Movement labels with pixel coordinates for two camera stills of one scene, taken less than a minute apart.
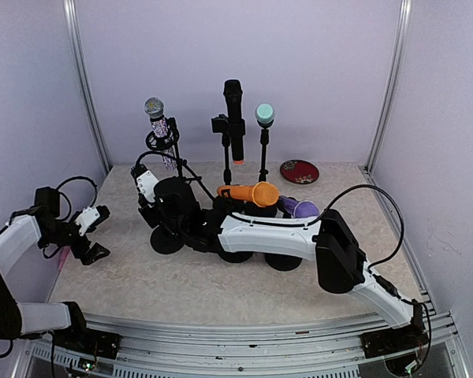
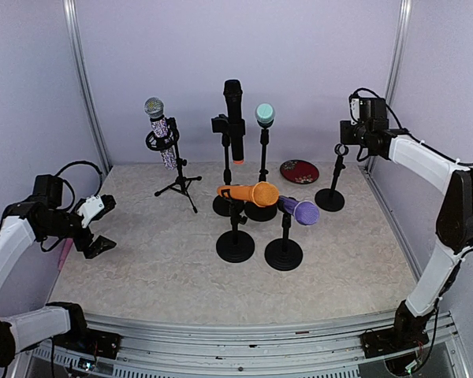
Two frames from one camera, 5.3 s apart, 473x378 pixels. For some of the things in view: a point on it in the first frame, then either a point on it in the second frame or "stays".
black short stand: (166, 239) -> (332, 199)
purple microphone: (299, 209) stays
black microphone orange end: (232, 88) stays
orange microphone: (263, 194) stays
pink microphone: (63, 256) stays
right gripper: (148, 219) -> (346, 135)
